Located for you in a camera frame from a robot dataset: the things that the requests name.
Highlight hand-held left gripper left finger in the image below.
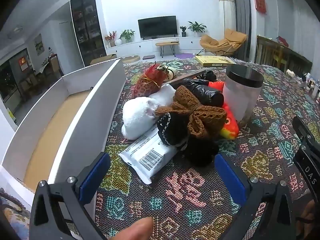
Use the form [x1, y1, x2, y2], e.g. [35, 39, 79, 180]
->
[30, 151, 112, 240]

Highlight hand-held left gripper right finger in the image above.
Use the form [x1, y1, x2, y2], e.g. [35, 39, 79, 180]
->
[214, 153, 297, 240]

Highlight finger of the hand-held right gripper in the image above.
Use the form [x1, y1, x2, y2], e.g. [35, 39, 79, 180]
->
[292, 116, 320, 153]

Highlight black fluffy cloth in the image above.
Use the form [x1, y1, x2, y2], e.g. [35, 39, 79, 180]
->
[179, 136, 220, 167]

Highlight orange plush fish toy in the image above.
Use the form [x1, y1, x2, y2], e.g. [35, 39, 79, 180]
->
[209, 81, 239, 140]

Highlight white barcode packet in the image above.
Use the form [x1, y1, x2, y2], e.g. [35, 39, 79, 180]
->
[117, 126, 179, 185]

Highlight white cardboard box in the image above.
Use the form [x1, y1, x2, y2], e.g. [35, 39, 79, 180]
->
[1, 57, 127, 222]

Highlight brown knit bow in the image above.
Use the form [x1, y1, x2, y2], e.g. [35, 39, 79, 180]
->
[155, 85, 228, 138]

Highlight white plush toy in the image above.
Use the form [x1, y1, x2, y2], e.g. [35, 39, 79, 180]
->
[122, 84, 177, 139]

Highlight black knit sock white trim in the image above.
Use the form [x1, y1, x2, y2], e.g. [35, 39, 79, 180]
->
[157, 112, 189, 150]

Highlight black plastic bag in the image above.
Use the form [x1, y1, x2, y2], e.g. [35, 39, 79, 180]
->
[181, 78, 225, 107]

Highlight red mesh pouch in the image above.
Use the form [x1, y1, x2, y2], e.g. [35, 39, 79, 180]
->
[132, 64, 167, 98]

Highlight person's right hand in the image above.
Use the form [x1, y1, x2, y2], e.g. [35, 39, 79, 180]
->
[299, 199, 320, 233]

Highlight person's left hand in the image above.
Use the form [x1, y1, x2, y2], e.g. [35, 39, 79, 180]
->
[117, 217, 154, 240]

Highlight colourful patterned woven blanket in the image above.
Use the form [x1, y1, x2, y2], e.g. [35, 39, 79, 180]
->
[95, 59, 320, 240]

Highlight clear jar black lid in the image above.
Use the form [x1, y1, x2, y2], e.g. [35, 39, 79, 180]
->
[222, 65, 265, 127]

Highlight dark wooden furniture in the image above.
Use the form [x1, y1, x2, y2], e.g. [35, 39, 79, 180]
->
[256, 35, 313, 77]

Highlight floral fringed cloth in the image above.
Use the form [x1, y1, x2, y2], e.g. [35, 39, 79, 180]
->
[0, 189, 30, 240]

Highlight yellow flat box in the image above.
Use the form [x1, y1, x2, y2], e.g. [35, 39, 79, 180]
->
[195, 56, 237, 67]

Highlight grey curtain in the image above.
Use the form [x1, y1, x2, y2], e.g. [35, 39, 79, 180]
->
[225, 0, 258, 63]

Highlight dining chair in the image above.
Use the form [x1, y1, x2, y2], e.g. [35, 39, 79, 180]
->
[47, 54, 62, 77]

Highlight beige small striped toy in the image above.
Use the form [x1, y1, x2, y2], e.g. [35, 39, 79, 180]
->
[160, 65, 178, 81]

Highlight beige round cushion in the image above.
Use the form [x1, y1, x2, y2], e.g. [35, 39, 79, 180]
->
[122, 55, 140, 64]

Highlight orange lounge chair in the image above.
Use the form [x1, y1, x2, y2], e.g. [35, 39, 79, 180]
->
[199, 29, 248, 56]

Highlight white television cabinet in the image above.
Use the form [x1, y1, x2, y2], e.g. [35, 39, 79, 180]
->
[105, 36, 203, 57]

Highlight white standing air conditioner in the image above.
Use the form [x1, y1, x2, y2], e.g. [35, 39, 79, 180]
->
[217, 0, 237, 39]

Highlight red flowers in vase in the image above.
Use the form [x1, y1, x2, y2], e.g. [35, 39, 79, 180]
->
[104, 31, 117, 47]

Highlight bushy green potted plant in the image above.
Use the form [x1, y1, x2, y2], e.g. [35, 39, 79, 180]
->
[119, 29, 135, 43]

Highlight dark glass display cabinet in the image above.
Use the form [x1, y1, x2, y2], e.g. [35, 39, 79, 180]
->
[70, 0, 107, 67]

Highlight large leafy potted plant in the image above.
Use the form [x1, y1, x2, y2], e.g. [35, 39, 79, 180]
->
[187, 21, 207, 38]

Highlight small wooden bench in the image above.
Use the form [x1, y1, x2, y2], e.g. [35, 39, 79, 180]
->
[155, 41, 180, 57]

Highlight black television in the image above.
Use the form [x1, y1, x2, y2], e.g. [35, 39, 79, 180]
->
[138, 16, 177, 39]

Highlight red wall decoration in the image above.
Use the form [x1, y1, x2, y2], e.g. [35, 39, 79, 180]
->
[254, 0, 267, 14]

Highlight framed wall picture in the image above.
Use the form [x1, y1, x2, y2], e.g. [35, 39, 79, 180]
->
[34, 34, 45, 55]

